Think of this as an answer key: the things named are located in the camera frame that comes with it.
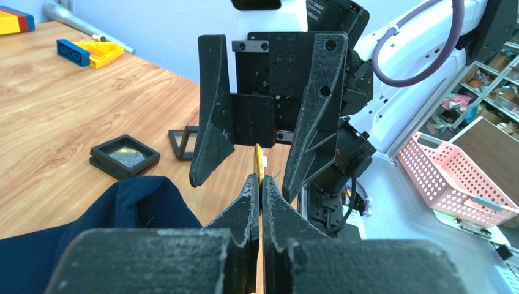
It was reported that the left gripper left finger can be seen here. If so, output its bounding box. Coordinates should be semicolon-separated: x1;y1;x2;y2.
45;174;260;293

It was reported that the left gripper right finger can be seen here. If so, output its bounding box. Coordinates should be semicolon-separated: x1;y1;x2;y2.
263;176;467;293

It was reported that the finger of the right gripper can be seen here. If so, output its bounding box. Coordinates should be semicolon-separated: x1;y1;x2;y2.
189;34;234;187
282;32;348;203

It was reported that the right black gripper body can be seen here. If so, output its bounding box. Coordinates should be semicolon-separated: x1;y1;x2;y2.
231;32;315;148

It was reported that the round gold brooch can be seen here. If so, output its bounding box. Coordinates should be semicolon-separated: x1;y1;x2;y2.
254;143;268;186

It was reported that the black square frame stand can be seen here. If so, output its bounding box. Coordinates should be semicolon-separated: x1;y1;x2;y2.
89;134;160;181

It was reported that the navy blue garment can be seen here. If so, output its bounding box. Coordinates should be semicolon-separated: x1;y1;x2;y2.
1;176;202;293

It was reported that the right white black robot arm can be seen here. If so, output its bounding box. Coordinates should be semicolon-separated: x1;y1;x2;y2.
189;1;518;237

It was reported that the pink perforated basket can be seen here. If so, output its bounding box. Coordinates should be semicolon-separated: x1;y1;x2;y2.
397;132;518;228

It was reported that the yellow blue toy wedge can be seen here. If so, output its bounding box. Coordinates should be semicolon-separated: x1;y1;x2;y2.
56;39;124;69

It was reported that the red blue block pair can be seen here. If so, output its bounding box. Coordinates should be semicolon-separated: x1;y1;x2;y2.
1;6;35;33

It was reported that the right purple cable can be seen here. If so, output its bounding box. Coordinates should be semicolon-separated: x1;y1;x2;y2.
371;0;466;88

